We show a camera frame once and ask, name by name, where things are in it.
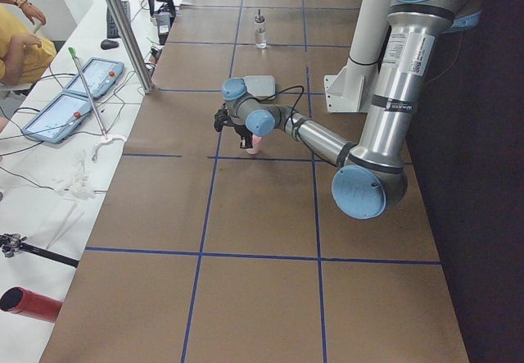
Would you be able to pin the red cylinder tube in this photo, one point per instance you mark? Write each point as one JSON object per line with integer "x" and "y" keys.
{"x": 21, "y": 301}

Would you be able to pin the pink plastic cup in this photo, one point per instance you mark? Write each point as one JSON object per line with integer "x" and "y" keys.
{"x": 255, "y": 145}

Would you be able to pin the black computer mouse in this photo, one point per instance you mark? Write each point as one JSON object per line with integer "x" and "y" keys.
{"x": 108, "y": 44}

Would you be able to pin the metal reacher grabber stick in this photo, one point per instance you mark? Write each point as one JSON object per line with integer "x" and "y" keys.
{"x": 106, "y": 138}

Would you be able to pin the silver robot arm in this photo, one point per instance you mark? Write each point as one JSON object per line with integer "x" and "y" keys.
{"x": 384, "y": 74}

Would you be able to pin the black tripod rod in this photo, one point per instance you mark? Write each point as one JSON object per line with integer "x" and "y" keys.
{"x": 11, "y": 244}

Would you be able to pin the aluminium frame post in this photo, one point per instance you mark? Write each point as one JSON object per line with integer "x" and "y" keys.
{"x": 130, "y": 44}

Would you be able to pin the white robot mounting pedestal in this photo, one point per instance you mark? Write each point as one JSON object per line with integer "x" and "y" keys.
{"x": 349, "y": 91}

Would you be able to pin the person in yellow shirt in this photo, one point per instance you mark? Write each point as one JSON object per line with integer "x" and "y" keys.
{"x": 24, "y": 55}

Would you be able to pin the clear glass sauce bottle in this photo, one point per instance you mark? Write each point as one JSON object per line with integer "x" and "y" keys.
{"x": 260, "y": 30}

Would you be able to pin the near blue teach pendant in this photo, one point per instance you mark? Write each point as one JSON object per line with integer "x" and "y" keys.
{"x": 58, "y": 119}

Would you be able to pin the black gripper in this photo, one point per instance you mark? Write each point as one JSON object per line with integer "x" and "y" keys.
{"x": 241, "y": 130}

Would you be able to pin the digital kitchen scale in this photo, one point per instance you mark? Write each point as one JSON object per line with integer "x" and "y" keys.
{"x": 260, "y": 86}

